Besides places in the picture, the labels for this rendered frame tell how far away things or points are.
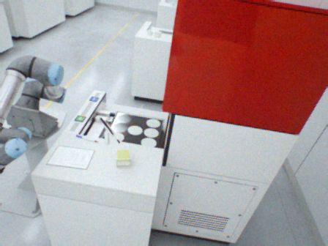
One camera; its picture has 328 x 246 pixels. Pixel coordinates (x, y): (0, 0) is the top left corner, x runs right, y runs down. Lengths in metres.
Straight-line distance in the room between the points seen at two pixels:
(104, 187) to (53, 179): 0.25
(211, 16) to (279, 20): 0.27
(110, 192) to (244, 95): 0.81
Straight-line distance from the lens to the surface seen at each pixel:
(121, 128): 1.66
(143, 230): 1.47
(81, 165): 1.33
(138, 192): 1.21
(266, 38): 1.15
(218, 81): 1.19
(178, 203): 1.81
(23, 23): 5.96
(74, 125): 1.61
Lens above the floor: 1.92
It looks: 36 degrees down
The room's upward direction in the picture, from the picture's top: 9 degrees clockwise
